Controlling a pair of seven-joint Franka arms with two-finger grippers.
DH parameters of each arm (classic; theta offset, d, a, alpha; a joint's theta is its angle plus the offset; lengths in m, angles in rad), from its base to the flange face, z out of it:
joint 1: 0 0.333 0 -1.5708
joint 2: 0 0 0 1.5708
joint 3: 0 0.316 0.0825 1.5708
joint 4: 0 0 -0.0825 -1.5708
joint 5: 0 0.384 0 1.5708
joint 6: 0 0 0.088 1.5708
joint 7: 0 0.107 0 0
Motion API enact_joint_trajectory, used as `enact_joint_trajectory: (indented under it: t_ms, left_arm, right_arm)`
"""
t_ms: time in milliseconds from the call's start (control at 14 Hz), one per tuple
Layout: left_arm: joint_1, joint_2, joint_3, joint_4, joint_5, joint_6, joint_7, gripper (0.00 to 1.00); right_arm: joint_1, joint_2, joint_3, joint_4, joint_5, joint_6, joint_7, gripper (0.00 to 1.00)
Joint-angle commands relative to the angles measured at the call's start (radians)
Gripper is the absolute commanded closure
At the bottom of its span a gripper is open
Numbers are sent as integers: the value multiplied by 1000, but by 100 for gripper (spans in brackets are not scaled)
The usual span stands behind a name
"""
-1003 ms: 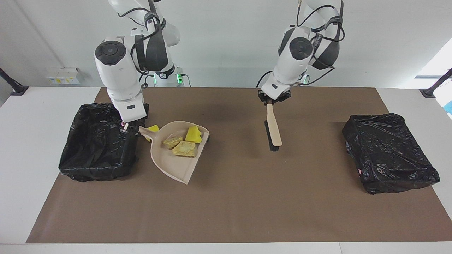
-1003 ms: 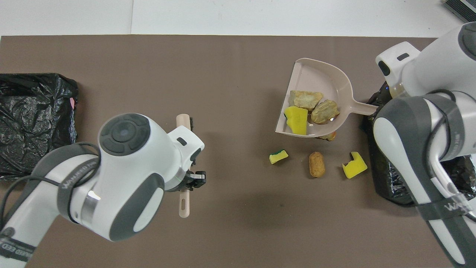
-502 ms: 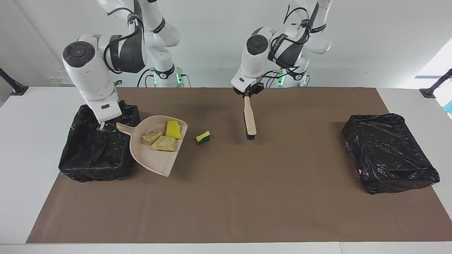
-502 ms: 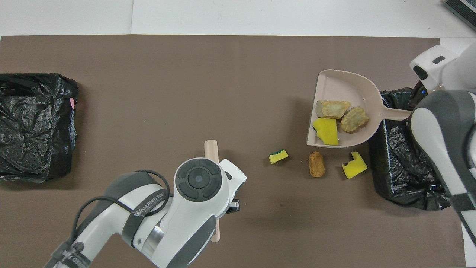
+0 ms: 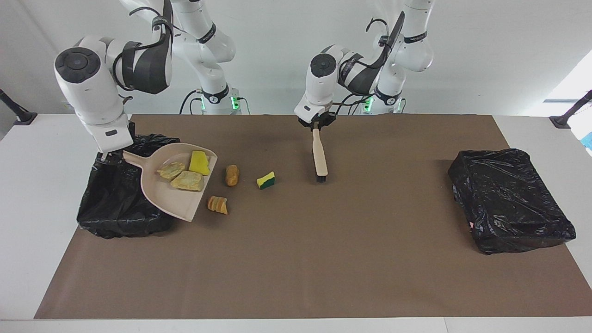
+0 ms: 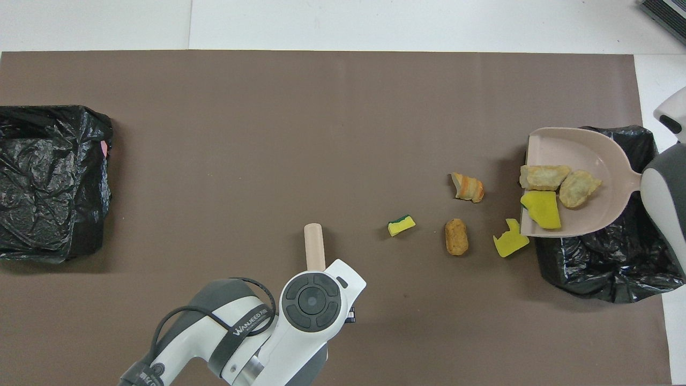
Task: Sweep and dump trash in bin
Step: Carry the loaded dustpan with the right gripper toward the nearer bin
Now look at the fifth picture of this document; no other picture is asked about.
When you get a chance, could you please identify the beige hand brush black bristles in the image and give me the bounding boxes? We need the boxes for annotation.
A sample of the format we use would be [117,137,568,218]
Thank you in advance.
[311,128,329,182]

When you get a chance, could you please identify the beige foam chunk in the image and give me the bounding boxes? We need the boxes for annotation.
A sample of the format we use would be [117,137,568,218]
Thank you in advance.
[156,160,186,180]
[170,171,205,192]

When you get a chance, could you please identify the plain yellow sponge piece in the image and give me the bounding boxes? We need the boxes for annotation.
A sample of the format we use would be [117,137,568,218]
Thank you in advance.
[188,150,211,177]

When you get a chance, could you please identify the beige plastic dustpan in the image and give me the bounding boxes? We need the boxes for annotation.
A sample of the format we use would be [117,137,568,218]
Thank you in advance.
[122,142,218,223]

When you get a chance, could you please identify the striped croissant piece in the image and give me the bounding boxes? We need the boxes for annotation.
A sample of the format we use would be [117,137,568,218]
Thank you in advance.
[206,195,229,216]

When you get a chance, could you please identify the bin with black plastic bag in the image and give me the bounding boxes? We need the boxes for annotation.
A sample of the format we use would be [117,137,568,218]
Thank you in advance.
[447,148,577,255]
[76,133,182,240]

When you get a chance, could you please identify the brown table mat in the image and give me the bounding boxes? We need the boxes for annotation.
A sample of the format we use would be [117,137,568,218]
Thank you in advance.
[34,114,592,320]

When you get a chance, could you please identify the black right base cable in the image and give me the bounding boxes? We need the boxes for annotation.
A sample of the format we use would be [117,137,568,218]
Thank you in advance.
[179,89,204,115]

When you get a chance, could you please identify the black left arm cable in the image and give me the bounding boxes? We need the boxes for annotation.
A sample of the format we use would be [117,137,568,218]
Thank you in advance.
[331,12,407,116]

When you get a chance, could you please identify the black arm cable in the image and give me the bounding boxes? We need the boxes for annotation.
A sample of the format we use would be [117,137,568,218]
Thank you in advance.
[331,12,407,116]
[112,0,175,105]

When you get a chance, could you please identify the black camera stand clamp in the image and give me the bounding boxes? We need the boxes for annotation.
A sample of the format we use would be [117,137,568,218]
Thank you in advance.
[0,88,38,126]
[549,89,592,130]

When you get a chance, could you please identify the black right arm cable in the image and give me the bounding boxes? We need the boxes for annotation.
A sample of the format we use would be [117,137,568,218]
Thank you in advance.
[112,0,175,105]

